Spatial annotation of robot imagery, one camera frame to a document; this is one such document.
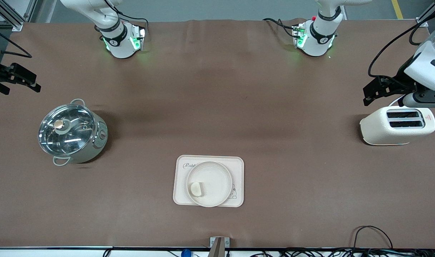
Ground cream round plate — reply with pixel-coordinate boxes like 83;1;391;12
186;161;233;207

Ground cream two-slot toaster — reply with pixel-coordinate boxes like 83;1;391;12
360;105;435;146

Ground glass pot lid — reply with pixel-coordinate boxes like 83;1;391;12
38;104;96;156

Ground steel electric cooking pot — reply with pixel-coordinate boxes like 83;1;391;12
38;99;108;166

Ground brown table cover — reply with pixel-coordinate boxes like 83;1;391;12
0;19;435;250

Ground cream rabbit print tray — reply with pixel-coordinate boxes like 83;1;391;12
173;155;244;207

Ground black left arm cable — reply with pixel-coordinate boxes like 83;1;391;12
368;11;435;78

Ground aluminium frame profile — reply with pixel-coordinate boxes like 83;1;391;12
0;0;38;32
415;4;435;26

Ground black left base cable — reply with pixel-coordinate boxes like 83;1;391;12
263;17;300;38

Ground black base cable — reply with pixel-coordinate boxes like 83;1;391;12
105;0;149;36
263;17;300;38

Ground black right base cable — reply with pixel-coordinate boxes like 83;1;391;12
105;0;149;36

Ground black looped cable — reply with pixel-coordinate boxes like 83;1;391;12
353;225;394;250

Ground black cable bundle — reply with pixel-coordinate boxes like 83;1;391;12
249;248;435;257

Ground metal mounting bracket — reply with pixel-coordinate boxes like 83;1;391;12
210;237;230;257

